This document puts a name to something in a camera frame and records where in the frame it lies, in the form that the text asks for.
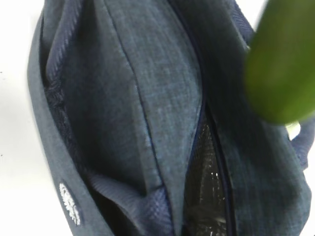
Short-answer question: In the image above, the green cucumber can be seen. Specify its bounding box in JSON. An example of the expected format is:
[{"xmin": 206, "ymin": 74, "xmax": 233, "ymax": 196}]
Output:
[{"xmin": 244, "ymin": 0, "xmax": 315, "ymax": 124}]

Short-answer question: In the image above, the dark blue lunch bag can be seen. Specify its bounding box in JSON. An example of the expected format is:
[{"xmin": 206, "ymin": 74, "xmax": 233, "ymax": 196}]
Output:
[{"xmin": 28, "ymin": 0, "xmax": 315, "ymax": 236}]

